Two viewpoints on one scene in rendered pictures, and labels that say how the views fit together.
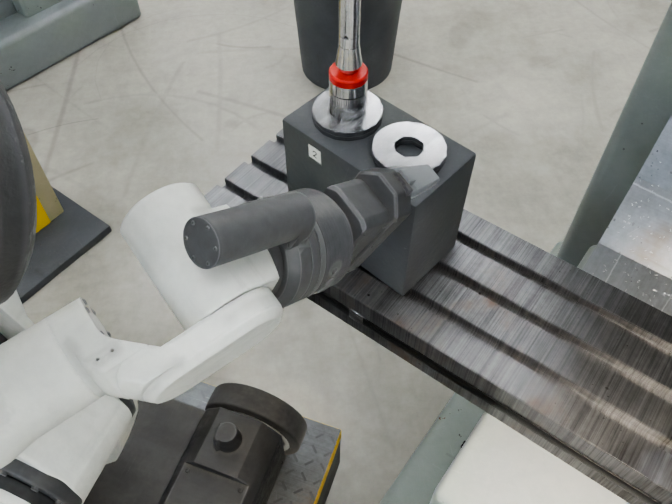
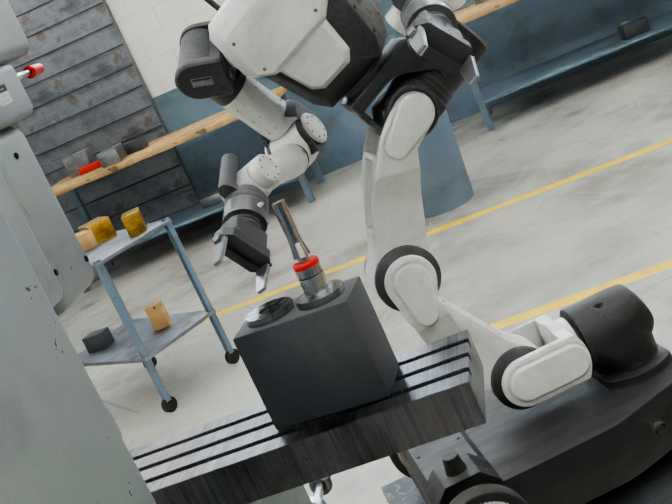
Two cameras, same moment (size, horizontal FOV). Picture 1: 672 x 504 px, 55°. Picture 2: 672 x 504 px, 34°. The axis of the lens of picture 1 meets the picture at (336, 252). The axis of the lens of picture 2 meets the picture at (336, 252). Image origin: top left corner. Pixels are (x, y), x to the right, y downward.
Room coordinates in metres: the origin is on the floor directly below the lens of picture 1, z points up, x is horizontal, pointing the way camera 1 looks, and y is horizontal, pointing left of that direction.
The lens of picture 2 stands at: (2.31, -0.69, 1.66)
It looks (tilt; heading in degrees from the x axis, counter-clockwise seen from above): 14 degrees down; 156
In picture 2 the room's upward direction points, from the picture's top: 24 degrees counter-clockwise
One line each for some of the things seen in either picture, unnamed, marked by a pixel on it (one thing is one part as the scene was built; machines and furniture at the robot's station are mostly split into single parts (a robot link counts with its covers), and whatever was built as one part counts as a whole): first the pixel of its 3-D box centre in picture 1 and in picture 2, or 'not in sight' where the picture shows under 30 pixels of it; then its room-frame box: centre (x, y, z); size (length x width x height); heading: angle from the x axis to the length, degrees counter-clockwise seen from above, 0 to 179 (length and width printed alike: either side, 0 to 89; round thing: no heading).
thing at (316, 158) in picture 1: (373, 183); (316, 349); (0.60, -0.05, 1.07); 0.22 x 0.12 x 0.20; 47
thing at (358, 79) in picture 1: (348, 73); (305, 263); (0.64, -0.01, 1.22); 0.05 x 0.05 x 0.01
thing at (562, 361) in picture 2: not in sight; (533, 361); (0.35, 0.50, 0.68); 0.21 x 0.20 x 0.13; 70
